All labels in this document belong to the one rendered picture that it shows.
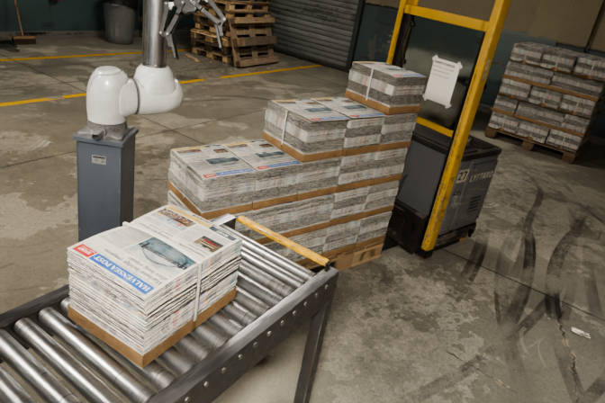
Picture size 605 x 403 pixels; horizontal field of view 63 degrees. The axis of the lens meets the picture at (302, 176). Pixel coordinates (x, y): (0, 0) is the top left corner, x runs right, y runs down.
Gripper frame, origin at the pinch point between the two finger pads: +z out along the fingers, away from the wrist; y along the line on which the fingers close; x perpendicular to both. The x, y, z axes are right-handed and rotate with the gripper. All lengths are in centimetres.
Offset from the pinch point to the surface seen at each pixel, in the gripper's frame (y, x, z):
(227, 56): 92, -698, -171
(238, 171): 11, -91, 36
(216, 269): 6, 8, 63
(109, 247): 29, 18, 50
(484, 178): -145, -222, 75
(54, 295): 54, 5, 62
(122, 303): 25, 27, 64
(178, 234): 15, 6, 51
